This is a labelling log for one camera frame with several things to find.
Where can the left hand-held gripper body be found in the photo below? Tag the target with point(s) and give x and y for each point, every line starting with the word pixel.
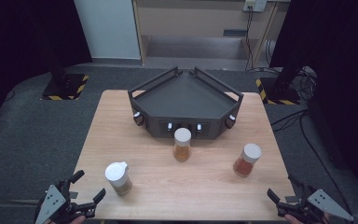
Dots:
pixel 52 202

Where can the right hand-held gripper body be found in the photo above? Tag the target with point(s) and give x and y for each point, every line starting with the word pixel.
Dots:
pixel 323 202

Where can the white-lid jar pale spice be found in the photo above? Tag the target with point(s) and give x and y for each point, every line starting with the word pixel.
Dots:
pixel 118 177

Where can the red spice jar white lid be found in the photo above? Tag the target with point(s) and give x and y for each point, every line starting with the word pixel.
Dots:
pixel 248 160

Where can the orange spice jar white lid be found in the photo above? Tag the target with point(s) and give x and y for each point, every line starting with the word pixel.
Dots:
pixel 182 143

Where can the dark grey corner rack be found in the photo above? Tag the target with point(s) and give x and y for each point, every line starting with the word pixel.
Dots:
pixel 185 99

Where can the person's right hand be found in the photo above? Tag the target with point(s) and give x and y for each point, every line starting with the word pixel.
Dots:
pixel 293 221

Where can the person's left hand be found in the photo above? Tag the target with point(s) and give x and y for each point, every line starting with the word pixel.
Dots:
pixel 78 221

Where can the grey tape tag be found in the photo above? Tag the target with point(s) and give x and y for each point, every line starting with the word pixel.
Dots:
pixel 73 195
pixel 291 199

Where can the black stand with striped base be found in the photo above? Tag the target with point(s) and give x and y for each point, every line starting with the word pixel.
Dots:
pixel 63 87
pixel 281 91

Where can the black curtain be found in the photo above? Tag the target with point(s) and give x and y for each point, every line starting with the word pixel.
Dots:
pixel 18 46
pixel 345 62

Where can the white panel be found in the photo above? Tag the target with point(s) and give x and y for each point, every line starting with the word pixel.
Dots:
pixel 108 28

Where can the dark rectangular plate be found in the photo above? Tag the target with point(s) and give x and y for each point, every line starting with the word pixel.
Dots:
pixel 234 32

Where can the white wall socket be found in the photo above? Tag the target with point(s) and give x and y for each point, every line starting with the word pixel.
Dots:
pixel 254 5

